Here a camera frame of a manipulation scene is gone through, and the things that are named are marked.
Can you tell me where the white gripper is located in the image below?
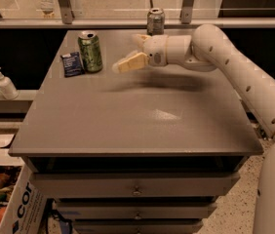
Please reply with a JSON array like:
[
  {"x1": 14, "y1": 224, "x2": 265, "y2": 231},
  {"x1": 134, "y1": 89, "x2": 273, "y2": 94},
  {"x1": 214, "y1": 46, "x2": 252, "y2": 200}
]
[{"x1": 112, "y1": 34, "x2": 168, "y2": 73}]

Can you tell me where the green soda can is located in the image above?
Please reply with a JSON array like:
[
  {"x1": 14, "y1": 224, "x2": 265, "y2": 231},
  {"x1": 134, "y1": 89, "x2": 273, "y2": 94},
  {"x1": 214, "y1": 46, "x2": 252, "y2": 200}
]
[{"x1": 78, "y1": 30, "x2": 103, "y2": 73}]

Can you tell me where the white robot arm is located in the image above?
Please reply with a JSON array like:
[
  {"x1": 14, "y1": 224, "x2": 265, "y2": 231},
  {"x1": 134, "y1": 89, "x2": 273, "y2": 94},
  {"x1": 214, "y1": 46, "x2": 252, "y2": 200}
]
[{"x1": 112, "y1": 24, "x2": 275, "y2": 234}]

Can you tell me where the silver soda can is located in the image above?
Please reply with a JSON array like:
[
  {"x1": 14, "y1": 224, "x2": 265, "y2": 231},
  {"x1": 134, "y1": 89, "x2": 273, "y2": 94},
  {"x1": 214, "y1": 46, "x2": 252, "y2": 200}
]
[{"x1": 147, "y1": 8, "x2": 165, "y2": 36}]

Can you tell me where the blue rxbar blueberry wrapper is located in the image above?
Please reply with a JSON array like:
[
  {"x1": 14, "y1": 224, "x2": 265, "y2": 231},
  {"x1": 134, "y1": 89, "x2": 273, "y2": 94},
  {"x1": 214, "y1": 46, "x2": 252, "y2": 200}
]
[{"x1": 60, "y1": 52, "x2": 85, "y2": 77}]

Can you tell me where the grey drawer cabinet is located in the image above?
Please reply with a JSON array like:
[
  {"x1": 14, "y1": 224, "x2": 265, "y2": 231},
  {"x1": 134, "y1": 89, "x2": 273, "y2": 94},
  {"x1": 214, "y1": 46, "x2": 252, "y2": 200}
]
[{"x1": 8, "y1": 28, "x2": 264, "y2": 234}]

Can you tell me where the white pump bottle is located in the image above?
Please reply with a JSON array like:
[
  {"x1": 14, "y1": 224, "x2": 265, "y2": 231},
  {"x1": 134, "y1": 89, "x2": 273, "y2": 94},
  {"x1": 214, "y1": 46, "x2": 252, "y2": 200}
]
[{"x1": 0, "y1": 68, "x2": 19, "y2": 99}]

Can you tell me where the top drawer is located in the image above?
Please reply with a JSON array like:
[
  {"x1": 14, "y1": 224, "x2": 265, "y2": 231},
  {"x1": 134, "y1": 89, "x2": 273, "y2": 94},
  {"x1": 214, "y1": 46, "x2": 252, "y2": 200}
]
[{"x1": 31, "y1": 173, "x2": 240, "y2": 198}]

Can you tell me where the drawer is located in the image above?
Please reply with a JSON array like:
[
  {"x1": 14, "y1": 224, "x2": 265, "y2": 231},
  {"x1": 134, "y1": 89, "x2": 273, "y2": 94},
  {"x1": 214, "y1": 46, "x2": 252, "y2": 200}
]
[
  {"x1": 73, "y1": 219, "x2": 202, "y2": 234},
  {"x1": 31, "y1": 173, "x2": 240, "y2": 198},
  {"x1": 57, "y1": 201, "x2": 216, "y2": 220}
]

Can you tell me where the middle drawer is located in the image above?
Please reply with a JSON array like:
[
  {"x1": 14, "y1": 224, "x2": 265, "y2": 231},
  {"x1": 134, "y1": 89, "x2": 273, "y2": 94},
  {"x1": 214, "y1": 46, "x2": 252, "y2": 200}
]
[{"x1": 57, "y1": 201, "x2": 216, "y2": 220}]

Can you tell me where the bottom drawer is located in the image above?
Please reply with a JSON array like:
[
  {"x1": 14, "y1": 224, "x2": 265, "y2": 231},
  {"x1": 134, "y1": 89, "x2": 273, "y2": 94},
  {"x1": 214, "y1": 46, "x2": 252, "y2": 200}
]
[{"x1": 73, "y1": 219, "x2": 202, "y2": 234}]

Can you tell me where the white cardboard box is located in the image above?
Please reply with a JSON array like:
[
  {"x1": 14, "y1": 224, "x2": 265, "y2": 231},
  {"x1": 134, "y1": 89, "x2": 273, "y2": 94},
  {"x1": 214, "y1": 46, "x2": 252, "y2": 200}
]
[{"x1": 0, "y1": 135, "x2": 46, "y2": 234}]

